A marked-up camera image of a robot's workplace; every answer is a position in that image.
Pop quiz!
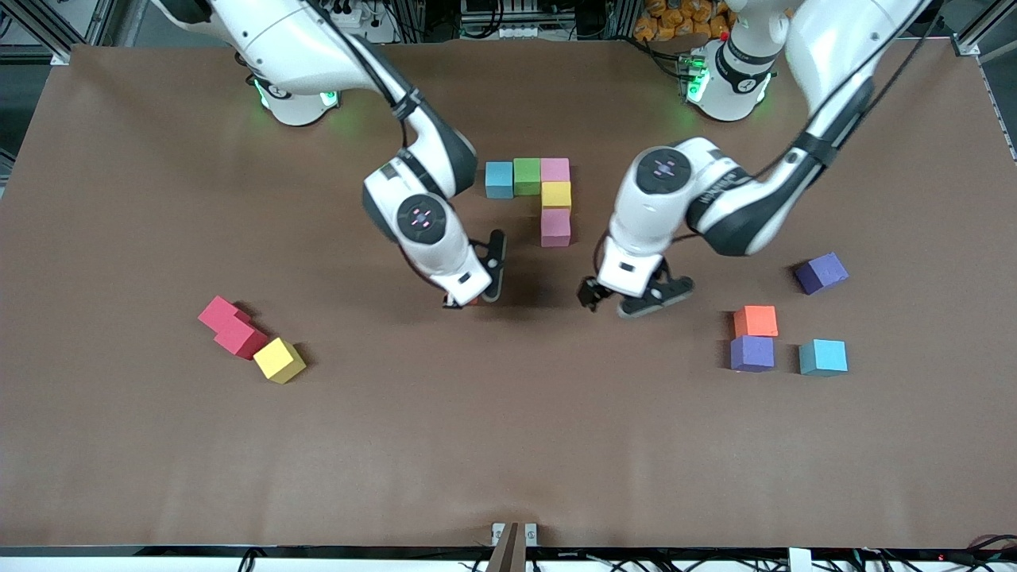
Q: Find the green foam cube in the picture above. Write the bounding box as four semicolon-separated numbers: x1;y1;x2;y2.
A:
513;157;543;196

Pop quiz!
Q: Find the purple foam cube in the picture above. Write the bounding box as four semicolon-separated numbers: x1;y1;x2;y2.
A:
729;335;775;373
795;252;849;296

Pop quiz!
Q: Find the red foam cube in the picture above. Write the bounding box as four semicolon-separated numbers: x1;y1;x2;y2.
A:
197;296;252;333
213;318;269;361

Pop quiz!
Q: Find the paper table cover sheet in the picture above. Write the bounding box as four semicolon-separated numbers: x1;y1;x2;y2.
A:
0;40;1017;551

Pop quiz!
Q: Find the grey electronics unit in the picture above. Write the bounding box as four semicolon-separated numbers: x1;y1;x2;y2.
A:
459;0;577;41

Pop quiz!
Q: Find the white power strip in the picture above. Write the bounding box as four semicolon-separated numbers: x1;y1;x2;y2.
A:
330;2;374;30

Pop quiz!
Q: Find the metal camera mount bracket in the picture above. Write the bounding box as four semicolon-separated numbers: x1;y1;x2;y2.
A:
486;522;539;572

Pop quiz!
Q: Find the aluminium frame profile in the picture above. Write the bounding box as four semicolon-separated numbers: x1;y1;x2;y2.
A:
0;0;120;64
953;0;1017;58

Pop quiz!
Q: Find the red and black cable bundle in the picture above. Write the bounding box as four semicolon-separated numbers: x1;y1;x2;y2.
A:
965;534;1017;557

